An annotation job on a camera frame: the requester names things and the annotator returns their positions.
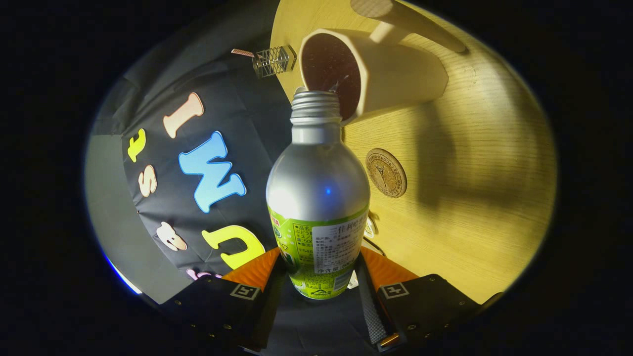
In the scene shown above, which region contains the beige cup with handle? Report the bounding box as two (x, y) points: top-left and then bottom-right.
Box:
(298, 0), (468, 127)

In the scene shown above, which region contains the round cork coaster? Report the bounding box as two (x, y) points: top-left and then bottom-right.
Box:
(365, 148), (407, 199)

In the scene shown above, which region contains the wooden table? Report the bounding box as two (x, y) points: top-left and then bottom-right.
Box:
(270, 0), (558, 305)

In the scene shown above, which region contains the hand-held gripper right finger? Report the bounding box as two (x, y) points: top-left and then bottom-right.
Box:
(356, 246), (483, 353)

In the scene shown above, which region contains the black backdrop cloth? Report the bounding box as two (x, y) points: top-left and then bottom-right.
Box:
(91, 0), (381, 356)

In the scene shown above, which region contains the silver green juice bottle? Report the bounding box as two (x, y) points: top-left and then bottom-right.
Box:
(266, 89), (371, 300)

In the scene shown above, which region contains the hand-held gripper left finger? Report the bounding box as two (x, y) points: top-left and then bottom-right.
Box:
(161, 247), (287, 353)

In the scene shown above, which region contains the wire mesh holder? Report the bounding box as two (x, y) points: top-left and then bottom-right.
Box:
(252, 44), (297, 79)

